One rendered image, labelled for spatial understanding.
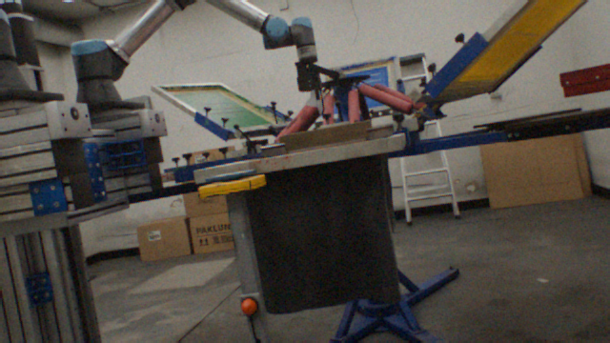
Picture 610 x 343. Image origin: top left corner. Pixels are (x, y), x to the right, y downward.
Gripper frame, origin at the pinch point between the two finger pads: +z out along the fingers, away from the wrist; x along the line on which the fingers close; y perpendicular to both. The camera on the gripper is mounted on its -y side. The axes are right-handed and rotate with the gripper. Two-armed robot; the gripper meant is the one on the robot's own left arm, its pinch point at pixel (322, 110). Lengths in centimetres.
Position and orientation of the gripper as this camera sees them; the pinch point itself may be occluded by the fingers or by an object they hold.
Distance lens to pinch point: 207.3
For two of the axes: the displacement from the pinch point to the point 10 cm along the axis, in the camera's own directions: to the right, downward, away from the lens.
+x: -2.0, 0.9, -9.8
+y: -9.6, 1.6, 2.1
